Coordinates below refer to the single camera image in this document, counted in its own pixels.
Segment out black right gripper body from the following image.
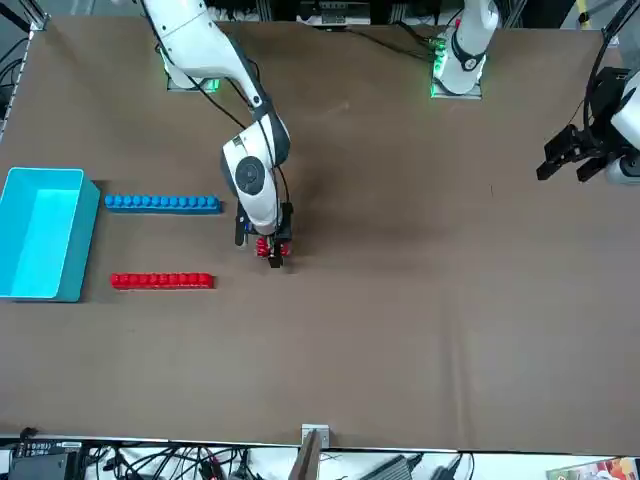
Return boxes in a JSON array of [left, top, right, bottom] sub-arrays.
[[273, 201, 295, 244]]

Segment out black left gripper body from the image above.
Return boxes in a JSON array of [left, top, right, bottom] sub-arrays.
[[579, 67, 629, 162]]

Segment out red toy car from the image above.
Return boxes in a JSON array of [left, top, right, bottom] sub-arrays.
[[254, 237, 293, 260]]

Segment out red studded block bar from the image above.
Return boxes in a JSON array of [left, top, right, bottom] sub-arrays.
[[109, 271, 217, 291]]

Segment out blue studded block bar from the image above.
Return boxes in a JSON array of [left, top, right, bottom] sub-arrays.
[[103, 192, 224, 216]]

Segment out cyan plastic bin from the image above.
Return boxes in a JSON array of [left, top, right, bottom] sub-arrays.
[[0, 167, 102, 304]]

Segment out grey power strip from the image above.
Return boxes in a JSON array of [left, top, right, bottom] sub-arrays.
[[298, 0, 375, 27]]

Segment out large black power adapter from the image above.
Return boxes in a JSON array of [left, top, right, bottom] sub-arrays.
[[358, 453, 424, 480]]

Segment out small black power adapter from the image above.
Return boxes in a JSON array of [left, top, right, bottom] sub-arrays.
[[428, 455, 464, 480]]

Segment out colourful printed packet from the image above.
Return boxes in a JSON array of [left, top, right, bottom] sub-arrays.
[[545, 457, 640, 480]]

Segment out black electronics box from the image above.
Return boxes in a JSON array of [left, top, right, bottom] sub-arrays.
[[8, 439, 84, 480]]

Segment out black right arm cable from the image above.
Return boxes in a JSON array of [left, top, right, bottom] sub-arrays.
[[249, 59, 294, 236]]

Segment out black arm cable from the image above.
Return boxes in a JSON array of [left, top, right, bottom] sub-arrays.
[[249, 59, 294, 236], [582, 0, 631, 151]]

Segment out black wrist bracket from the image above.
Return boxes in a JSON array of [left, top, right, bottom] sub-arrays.
[[233, 208, 252, 247]]

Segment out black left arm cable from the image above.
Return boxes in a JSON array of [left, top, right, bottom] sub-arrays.
[[582, 0, 631, 151]]

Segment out thin black right base cables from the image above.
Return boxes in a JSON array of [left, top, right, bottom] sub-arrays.
[[202, 88, 251, 130]]

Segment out aluminium camera post with bracket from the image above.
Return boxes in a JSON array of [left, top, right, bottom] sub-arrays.
[[291, 422, 333, 480]]

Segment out thick black base cable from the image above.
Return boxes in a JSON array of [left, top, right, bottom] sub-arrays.
[[344, 24, 441, 64]]

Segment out tangle of black cables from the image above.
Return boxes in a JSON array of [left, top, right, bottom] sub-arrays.
[[84, 444, 261, 480]]

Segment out black cables beside table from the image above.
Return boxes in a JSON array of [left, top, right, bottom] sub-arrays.
[[0, 34, 29, 146]]

